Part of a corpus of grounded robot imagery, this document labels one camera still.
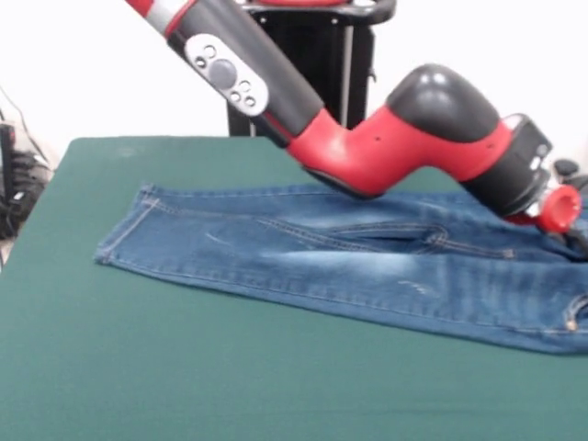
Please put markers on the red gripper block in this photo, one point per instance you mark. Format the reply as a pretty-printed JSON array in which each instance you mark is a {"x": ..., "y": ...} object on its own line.
[{"x": 558, "y": 209}]

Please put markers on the blue denim jeans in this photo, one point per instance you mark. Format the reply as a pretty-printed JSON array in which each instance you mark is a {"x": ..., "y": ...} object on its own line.
[{"x": 321, "y": 266}]

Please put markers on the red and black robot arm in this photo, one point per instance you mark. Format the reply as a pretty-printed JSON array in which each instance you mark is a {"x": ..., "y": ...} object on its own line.
[{"x": 367, "y": 138}]

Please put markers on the black chair base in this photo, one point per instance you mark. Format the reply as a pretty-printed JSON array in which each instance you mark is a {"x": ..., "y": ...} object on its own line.
[{"x": 569, "y": 172}]

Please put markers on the dark green table cloth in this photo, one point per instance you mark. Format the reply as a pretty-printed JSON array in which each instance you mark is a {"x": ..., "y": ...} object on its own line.
[{"x": 229, "y": 367}]

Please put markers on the black electronics box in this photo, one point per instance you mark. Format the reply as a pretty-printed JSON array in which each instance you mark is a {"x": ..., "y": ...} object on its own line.
[{"x": 7, "y": 156}]

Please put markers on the black robot pedestal stand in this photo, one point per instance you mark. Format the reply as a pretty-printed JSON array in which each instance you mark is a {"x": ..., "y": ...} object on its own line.
[{"x": 331, "y": 69}]

